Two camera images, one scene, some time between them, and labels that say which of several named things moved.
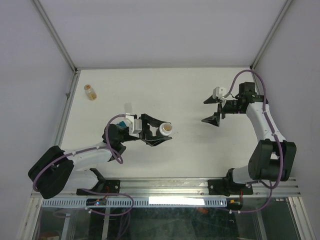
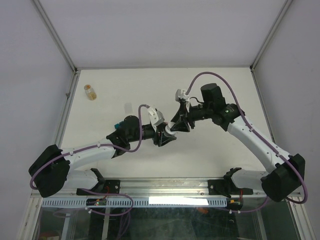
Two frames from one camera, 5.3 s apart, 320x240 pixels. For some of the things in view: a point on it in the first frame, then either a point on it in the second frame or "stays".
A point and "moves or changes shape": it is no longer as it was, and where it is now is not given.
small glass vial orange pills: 91,94 stays
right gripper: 214,119 → 180,114
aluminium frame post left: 74,77 stays
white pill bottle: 165,129 moves or changes shape
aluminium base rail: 182,187 stays
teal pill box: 122,124 stays
